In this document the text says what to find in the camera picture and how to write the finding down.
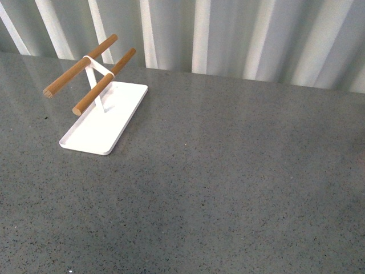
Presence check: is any white rack with wooden bars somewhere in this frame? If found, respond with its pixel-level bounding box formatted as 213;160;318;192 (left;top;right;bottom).
43;34;148;155

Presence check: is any white pleated curtain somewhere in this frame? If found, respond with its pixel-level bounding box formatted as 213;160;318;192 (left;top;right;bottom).
1;0;364;93

